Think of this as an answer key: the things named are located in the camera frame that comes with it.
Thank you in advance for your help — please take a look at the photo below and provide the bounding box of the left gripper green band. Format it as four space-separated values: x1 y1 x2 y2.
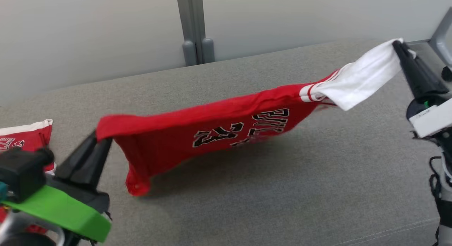
2 130 113 243

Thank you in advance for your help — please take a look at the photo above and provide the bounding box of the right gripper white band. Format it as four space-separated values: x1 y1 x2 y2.
393 40 452 139

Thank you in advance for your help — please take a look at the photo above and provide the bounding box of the red white jersey number 23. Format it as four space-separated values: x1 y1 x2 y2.
96 38 417 197

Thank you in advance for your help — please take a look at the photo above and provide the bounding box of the grey fabric sofa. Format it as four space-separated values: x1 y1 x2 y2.
0 39 452 246

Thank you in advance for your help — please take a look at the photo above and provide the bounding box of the grey partition frame post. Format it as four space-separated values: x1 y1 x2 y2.
176 0 215 66

